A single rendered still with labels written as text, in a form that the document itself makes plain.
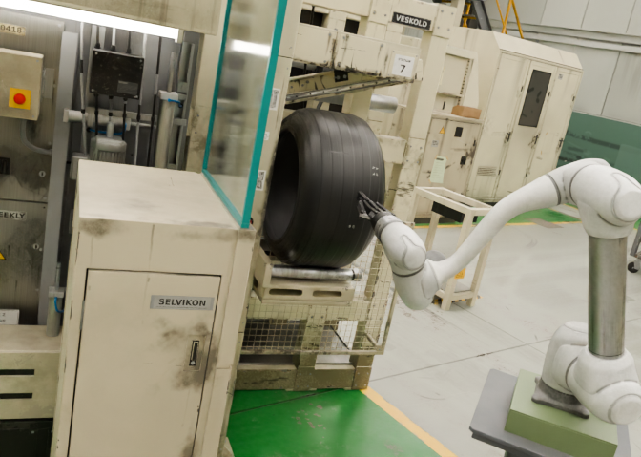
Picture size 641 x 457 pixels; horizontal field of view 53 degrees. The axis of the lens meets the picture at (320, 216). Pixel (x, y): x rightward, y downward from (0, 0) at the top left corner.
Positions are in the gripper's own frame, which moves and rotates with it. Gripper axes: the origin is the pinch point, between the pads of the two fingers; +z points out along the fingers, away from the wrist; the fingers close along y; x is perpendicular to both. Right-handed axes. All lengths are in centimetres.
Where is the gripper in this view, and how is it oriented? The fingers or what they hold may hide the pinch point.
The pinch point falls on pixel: (362, 199)
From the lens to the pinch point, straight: 217.2
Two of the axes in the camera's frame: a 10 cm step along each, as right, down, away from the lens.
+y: -9.2, -0.9, -3.8
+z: -3.1, -4.4, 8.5
